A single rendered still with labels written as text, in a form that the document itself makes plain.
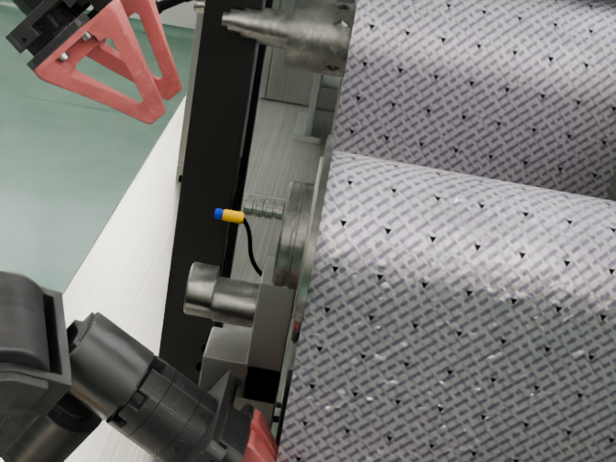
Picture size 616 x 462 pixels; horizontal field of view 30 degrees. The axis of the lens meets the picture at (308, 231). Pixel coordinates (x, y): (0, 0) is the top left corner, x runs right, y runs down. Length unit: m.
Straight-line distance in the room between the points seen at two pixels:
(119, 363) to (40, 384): 0.06
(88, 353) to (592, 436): 0.34
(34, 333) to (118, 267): 0.80
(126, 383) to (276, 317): 0.13
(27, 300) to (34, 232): 3.06
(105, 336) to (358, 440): 0.19
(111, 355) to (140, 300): 0.68
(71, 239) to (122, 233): 2.15
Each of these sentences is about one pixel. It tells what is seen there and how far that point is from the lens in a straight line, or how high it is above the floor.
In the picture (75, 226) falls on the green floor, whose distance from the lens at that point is 3.88.
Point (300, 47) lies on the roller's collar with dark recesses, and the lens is 0.99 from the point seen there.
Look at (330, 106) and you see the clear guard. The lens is 1.78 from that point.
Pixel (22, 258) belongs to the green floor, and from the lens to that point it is 3.64.
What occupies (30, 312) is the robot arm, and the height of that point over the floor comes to 1.21.
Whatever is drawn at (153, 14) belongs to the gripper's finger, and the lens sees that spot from 0.79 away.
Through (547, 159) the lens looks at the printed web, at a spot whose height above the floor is 1.28.
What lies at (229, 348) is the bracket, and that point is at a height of 1.14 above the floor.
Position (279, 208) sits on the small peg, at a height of 1.27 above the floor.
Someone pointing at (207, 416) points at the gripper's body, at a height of 1.14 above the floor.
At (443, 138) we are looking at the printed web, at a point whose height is 1.29.
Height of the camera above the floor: 1.56
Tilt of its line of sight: 22 degrees down
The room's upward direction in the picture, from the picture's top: 10 degrees clockwise
